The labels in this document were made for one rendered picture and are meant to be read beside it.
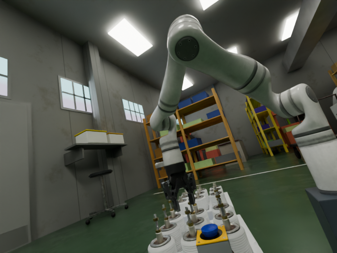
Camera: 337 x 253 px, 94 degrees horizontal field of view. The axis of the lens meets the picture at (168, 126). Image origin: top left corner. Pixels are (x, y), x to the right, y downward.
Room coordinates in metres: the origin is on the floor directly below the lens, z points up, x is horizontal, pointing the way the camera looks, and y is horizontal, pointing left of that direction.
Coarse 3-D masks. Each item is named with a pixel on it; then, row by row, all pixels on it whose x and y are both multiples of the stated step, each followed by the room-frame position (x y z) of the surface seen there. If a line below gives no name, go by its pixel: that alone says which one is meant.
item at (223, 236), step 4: (220, 228) 0.44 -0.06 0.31; (224, 228) 0.43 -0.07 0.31; (200, 232) 0.44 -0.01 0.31; (220, 232) 0.42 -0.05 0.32; (224, 232) 0.41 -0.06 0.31; (200, 236) 0.42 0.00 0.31; (204, 236) 0.42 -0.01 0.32; (216, 236) 0.40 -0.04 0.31; (220, 236) 0.40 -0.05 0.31; (224, 236) 0.39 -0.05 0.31; (196, 240) 0.41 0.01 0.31; (200, 240) 0.40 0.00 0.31; (204, 240) 0.40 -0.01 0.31; (208, 240) 0.40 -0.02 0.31; (212, 240) 0.39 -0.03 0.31; (216, 240) 0.39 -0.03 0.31; (220, 240) 0.39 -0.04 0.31; (224, 240) 0.38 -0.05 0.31; (196, 244) 0.39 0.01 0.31; (200, 244) 0.39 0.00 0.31
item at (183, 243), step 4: (184, 240) 0.58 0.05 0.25; (184, 244) 0.57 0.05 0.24; (188, 244) 0.56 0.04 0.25; (192, 244) 0.56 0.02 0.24; (184, 248) 0.58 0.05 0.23; (188, 248) 0.56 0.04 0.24; (192, 248) 0.56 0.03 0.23; (196, 248) 0.56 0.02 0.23; (184, 252) 0.58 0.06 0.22; (188, 252) 0.57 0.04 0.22; (192, 252) 0.56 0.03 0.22; (196, 252) 0.56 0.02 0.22
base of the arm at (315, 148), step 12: (324, 132) 0.47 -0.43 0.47; (300, 144) 0.51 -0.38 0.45; (312, 144) 0.48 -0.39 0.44; (324, 144) 0.47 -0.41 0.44; (336, 144) 0.47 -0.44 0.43; (312, 156) 0.49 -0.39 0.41; (324, 156) 0.47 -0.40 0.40; (336, 156) 0.47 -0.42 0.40; (312, 168) 0.51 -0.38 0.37; (324, 168) 0.48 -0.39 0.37; (336, 168) 0.47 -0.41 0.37; (324, 180) 0.49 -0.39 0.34; (336, 180) 0.47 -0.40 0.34; (324, 192) 0.51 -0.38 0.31; (336, 192) 0.48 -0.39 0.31
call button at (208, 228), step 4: (208, 224) 0.44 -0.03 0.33; (212, 224) 0.43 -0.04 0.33; (204, 228) 0.42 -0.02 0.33; (208, 228) 0.41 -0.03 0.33; (212, 228) 0.41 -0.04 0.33; (216, 228) 0.41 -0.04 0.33; (204, 232) 0.41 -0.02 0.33; (208, 232) 0.40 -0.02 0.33; (212, 232) 0.40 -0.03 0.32; (216, 232) 0.41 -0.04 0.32; (208, 236) 0.41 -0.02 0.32; (212, 236) 0.41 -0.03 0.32
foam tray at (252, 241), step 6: (240, 216) 0.85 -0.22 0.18; (210, 222) 0.88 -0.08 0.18; (240, 222) 0.79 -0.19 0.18; (246, 228) 0.72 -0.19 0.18; (246, 234) 0.68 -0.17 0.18; (252, 240) 0.63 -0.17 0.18; (252, 246) 0.60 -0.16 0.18; (258, 246) 0.60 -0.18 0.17; (180, 252) 0.68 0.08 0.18; (252, 252) 0.60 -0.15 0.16; (258, 252) 0.56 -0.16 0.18
